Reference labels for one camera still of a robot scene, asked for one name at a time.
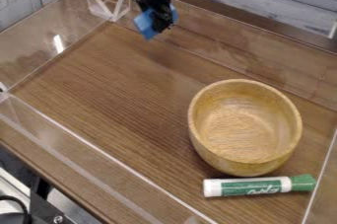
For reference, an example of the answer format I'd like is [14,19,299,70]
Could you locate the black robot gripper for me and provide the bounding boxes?
[136,0,174,33]

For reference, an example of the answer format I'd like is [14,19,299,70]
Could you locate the blue rectangular block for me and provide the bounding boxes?
[134,5,179,40]

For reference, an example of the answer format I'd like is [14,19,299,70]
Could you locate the brown wooden bowl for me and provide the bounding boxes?
[188,79,303,177]

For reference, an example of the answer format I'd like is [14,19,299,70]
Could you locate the green white dry-erase marker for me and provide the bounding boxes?
[203,175,316,197]

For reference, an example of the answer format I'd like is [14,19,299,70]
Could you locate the clear acrylic tray wall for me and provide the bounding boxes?
[0,0,337,224]

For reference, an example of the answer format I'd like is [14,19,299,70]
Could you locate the black cable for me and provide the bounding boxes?
[0,194,32,224]

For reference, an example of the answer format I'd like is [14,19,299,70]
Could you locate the black metal table frame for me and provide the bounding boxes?
[30,177,76,224]

